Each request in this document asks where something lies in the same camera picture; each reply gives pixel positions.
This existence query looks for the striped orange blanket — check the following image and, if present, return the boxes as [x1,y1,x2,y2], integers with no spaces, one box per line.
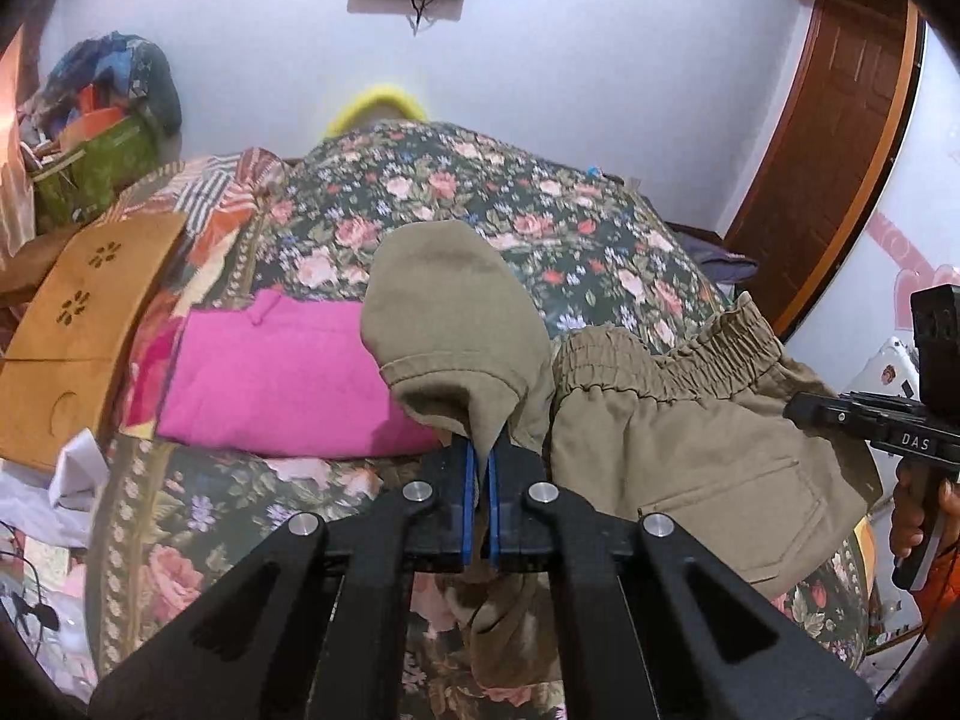
[99,148,291,289]

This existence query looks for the person right hand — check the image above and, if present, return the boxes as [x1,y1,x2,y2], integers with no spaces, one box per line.
[890,460,960,557]

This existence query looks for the floral dark green bedspread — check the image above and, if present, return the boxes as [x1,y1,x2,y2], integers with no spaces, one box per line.
[83,118,872,720]

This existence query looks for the pile of colourful clothes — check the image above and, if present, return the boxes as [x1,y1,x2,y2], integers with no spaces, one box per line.
[18,31,182,151]

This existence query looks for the black cable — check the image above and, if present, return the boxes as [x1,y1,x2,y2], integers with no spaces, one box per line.
[869,538,960,699]

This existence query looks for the wooden folding lap table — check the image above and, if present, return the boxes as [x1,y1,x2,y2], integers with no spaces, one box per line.
[0,211,185,472]

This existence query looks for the yellow pool noodle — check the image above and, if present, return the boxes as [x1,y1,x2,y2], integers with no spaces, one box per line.
[324,85,428,138]

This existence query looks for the olive khaki pants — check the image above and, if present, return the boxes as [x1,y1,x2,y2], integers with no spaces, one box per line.
[361,221,882,665]

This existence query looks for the pink folded cloth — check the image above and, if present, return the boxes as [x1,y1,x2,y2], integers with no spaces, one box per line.
[156,289,439,460]

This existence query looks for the white paper sheet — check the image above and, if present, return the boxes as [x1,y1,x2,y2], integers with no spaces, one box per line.
[47,427,109,512]

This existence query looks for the brown wooden door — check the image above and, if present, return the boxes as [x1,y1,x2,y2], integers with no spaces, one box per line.
[724,0,923,340]

